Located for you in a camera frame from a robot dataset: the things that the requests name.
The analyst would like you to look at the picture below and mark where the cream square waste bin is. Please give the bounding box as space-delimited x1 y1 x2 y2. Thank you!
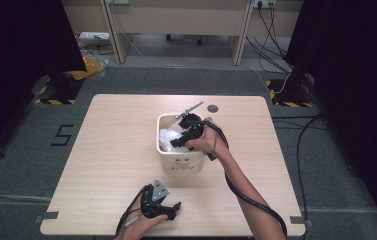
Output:
156 112 209 177

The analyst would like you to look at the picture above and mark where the grey tape strip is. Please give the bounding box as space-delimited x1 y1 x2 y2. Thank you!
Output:
289 215 314 229
34 211 60 224

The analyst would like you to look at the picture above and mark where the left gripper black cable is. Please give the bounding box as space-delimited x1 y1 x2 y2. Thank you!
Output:
115 184 153 236

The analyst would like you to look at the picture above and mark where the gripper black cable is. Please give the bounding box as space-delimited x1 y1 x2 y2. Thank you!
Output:
202 119 289 239
115 184 153 236

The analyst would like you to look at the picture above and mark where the beige office desk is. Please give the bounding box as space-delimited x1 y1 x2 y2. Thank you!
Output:
60 0 304 67

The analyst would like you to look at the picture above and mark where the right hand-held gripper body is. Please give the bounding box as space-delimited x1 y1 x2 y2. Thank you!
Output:
175 100 207 140

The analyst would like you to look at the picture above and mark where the black power cable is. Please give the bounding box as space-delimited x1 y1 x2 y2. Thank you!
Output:
268 2 289 58
256 2 293 74

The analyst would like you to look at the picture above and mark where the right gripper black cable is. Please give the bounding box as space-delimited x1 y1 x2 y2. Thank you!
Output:
202 119 289 239

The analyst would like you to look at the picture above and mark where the black hazard-striped stand base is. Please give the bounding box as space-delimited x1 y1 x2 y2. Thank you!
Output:
265 73 314 109
33 74 85 106

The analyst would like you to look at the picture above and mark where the flat white device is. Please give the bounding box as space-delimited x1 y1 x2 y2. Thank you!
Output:
78 31 110 41

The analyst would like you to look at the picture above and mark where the person's right hand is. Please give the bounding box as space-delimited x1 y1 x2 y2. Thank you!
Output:
184 116 232 161

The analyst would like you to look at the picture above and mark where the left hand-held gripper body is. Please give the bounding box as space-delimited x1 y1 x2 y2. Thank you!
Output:
141 178 176 220

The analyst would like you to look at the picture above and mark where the clear plastic bag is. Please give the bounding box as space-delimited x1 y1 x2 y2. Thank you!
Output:
158 124 191 154

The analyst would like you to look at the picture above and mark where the black curtain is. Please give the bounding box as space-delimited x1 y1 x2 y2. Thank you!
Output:
0 0 88 168
283 0 377 232

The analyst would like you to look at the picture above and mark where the yellow plastic bag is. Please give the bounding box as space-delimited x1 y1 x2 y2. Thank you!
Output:
66 49 110 81

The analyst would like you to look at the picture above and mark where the person's left hand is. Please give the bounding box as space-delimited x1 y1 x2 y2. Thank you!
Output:
113 196 169 240

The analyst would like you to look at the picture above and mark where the black floor cable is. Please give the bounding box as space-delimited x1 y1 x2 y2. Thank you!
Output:
271 113 330 221

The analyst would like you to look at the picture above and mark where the white wall power outlet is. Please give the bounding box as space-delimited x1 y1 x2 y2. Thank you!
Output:
252 0 277 9

